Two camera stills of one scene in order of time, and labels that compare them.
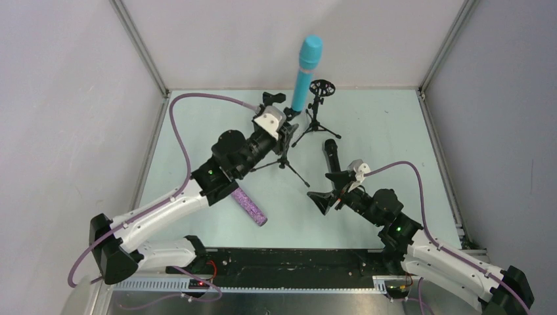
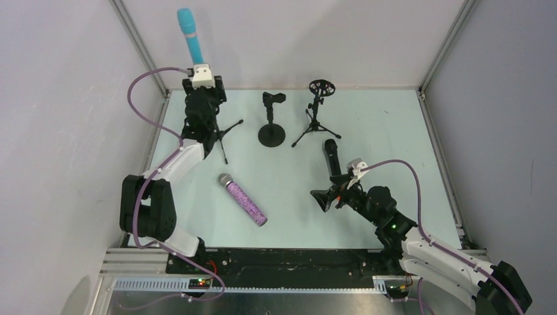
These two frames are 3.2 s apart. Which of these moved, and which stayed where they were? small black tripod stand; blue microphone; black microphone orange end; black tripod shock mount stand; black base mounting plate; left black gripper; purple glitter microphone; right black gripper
Moved: small black tripod stand; left black gripper; blue microphone
Stayed: purple glitter microphone; black tripod shock mount stand; black base mounting plate; black microphone orange end; right black gripper
